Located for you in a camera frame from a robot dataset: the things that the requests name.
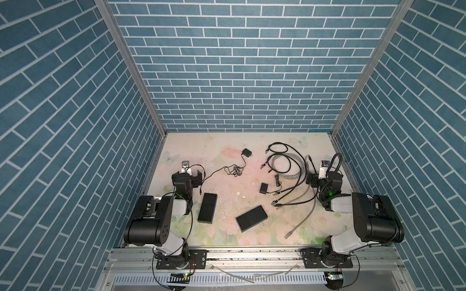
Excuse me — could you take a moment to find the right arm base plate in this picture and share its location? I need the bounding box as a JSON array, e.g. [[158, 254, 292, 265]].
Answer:
[[299, 247, 353, 269]]

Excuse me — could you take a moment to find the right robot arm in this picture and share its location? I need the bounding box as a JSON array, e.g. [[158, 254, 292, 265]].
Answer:
[[306, 171, 405, 267]]

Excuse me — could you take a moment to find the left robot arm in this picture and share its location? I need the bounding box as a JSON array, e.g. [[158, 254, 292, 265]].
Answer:
[[123, 172, 203, 261]]

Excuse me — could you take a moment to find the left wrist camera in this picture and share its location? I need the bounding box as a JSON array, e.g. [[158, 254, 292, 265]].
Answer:
[[181, 161, 191, 174]]

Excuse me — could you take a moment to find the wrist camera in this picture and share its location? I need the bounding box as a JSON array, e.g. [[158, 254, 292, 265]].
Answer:
[[181, 161, 191, 174], [319, 160, 331, 179]]

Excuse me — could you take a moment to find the long black switch box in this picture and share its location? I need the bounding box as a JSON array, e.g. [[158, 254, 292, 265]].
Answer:
[[197, 193, 218, 224]]

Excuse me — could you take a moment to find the aluminium front rail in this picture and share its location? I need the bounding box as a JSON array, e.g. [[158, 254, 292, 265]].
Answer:
[[104, 246, 404, 274]]

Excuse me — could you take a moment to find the black network switch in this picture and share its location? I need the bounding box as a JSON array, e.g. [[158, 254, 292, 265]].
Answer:
[[236, 206, 268, 232]]

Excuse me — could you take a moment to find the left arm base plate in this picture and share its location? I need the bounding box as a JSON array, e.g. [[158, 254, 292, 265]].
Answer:
[[155, 249, 208, 270]]

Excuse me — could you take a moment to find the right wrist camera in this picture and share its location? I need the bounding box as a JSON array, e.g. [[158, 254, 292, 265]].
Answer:
[[319, 160, 331, 179]]

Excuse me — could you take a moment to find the black wall plug adapter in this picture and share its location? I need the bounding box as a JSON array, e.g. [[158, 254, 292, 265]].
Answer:
[[241, 149, 252, 158]]

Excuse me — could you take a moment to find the small black power adapter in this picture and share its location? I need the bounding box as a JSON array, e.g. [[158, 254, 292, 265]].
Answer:
[[259, 183, 268, 195]]

